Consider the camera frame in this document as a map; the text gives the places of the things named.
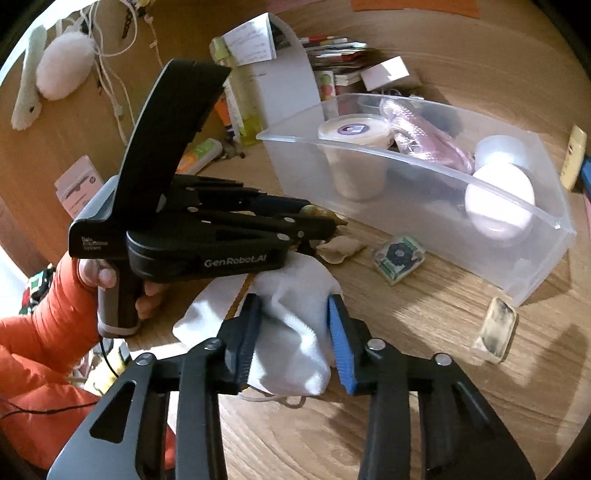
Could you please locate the cream squeeze tube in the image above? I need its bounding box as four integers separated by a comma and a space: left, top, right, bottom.
560, 124, 588, 191

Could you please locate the small white round container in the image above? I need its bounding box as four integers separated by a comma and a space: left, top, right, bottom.
475, 135, 527, 171

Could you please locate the wooden desktop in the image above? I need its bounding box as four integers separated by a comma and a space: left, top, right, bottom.
0, 0, 591, 480

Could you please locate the white lidded plastic cup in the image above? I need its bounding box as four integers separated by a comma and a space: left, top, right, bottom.
318, 115, 393, 201

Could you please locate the white printed carton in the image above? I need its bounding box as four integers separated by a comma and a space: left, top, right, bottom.
54, 156, 105, 217

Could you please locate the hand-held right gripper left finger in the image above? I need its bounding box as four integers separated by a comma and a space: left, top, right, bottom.
46, 293, 264, 480

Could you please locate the small green patterned packet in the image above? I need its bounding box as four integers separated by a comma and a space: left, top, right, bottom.
373, 234, 426, 282

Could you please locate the white orange green tube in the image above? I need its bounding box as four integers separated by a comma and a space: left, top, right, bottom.
178, 137, 223, 176

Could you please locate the white plush strip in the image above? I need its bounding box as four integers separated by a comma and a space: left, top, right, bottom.
11, 25, 47, 131

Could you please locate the white hanging cord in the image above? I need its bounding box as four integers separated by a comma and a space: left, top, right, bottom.
78, 0, 162, 144

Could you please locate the person's left hand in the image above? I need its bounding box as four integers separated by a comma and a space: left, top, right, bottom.
76, 257, 171, 321

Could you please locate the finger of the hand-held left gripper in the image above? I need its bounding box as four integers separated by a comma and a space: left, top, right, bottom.
185, 210, 349, 245
173, 174, 311, 219

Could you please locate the white fluffy ball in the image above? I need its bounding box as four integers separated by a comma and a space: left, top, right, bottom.
36, 32, 95, 101

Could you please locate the clear plastic storage box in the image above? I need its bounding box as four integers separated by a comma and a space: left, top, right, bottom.
256, 92, 578, 308

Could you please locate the small clear sachet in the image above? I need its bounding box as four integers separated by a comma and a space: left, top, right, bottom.
473, 296, 518, 365

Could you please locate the small white box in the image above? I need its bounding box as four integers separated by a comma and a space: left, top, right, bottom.
360, 56, 411, 90

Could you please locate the pink beaded clear bag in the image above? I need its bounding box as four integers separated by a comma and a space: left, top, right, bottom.
379, 97, 476, 174

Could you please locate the stack of colourful cards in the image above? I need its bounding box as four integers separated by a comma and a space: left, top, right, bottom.
300, 34, 370, 70

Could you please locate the white cloth pouch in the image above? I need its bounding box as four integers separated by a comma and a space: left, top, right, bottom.
173, 254, 345, 409

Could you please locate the thin black cable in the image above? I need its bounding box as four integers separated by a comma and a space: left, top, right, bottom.
0, 339, 121, 418

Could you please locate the orange cream tube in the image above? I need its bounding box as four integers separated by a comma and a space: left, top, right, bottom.
215, 90, 236, 134

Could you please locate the person's left forearm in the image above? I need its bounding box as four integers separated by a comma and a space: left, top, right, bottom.
0, 256, 100, 370

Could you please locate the handwritten white note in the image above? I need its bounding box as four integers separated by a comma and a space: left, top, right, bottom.
222, 13, 278, 61

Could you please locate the large white paper sheet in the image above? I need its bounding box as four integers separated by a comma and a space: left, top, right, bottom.
252, 14, 321, 134

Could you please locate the large white round container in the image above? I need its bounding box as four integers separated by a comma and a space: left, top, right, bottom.
464, 164, 536, 241

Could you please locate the beige shell-shaped trinket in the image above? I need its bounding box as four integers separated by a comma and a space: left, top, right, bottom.
316, 235, 368, 265

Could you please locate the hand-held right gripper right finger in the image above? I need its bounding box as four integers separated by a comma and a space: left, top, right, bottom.
325, 294, 536, 480

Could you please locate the printed colourful cloth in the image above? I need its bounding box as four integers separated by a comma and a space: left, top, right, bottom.
18, 263, 58, 315

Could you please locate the orange paper strip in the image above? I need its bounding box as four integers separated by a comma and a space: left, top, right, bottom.
351, 0, 481, 19

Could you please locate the yellow-green plastic bottle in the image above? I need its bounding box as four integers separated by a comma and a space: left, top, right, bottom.
210, 37, 264, 146

